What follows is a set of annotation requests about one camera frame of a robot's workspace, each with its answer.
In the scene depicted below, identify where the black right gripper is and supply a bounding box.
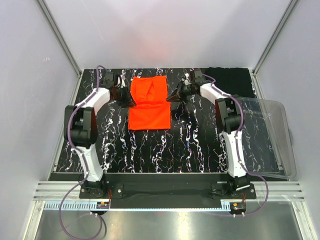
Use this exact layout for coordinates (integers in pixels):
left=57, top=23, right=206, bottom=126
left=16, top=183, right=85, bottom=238
left=165, top=81, right=194, bottom=103

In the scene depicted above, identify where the orange t shirt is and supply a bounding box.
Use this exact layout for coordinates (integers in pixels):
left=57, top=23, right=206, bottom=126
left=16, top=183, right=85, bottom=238
left=128, top=75, right=171, bottom=131

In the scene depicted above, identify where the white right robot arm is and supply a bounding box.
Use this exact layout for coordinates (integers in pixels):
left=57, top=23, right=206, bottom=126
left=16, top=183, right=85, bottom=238
left=166, top=69, right=250, bottom=199

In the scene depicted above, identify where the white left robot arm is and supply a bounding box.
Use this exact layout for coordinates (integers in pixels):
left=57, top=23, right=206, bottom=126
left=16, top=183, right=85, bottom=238
left=63, top=72, right=137, bottom=198

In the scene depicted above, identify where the folded black t shirt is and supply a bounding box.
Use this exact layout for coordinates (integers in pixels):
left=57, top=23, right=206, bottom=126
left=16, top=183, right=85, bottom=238
left=204, top=67, right=256, bottom=98

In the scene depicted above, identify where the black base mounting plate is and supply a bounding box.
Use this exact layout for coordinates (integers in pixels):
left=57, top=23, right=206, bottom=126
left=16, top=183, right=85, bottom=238
left=48, top=172, right=257, bottom=209

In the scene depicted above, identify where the left orange connector block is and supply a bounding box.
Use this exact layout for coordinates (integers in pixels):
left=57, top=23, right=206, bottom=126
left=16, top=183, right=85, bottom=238
left=96, top=201, right=110, bottom=209

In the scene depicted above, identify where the clear plastic bin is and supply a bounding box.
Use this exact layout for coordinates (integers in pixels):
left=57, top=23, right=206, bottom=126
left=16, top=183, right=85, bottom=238
left=238, top=97, right=297, bottom=180

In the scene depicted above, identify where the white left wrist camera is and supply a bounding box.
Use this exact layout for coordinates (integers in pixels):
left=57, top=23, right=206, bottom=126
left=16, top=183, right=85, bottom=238
left=114, top=74, right=126, bottom=88

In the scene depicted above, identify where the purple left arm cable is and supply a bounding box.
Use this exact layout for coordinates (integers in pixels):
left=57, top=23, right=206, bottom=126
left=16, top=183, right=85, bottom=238
left=58, top=64, right=108, bottom=238

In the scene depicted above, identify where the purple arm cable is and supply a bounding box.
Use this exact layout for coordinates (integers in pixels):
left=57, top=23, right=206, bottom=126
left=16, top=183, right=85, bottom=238
left=58, top=64, right=108, bottom=238
left=204, top=73, right=270, bottom=217

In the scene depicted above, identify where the left aluminium frame post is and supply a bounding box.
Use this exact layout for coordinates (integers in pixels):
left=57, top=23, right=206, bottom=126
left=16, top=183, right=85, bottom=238
left=35, top=0, right=82, bottom=77

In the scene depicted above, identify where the aluminium frame post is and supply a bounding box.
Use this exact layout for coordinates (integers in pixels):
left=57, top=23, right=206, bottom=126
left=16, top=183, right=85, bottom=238
left=252, top=0, right=300, bottom=75
left=35, top=0, right=82, bottom=77

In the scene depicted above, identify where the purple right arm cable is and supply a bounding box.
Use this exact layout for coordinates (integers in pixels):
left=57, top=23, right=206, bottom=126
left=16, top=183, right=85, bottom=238
left=204, top=73, right=270, bottom=217

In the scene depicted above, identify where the slotted cable duct rail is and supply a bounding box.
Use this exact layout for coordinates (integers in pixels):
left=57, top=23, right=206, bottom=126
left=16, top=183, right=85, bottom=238
left=44, top=200, right=231, bottom=212

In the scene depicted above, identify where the right aluminium frame post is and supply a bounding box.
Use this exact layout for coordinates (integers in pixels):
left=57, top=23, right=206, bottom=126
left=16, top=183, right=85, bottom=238
left=252, top=0, right=300, bottom=75

